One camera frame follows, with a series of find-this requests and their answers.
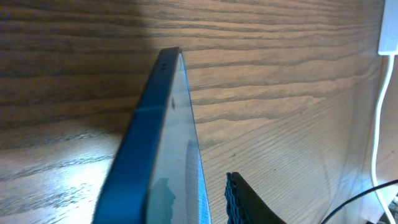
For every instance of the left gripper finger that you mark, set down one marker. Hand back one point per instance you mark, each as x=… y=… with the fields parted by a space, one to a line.
x=244 y=206

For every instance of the blue screen Galaxy smartphone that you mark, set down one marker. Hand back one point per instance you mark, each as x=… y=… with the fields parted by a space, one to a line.
x=157 y=174

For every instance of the white power strip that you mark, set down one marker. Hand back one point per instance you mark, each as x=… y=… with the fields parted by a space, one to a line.
x=388 y=35

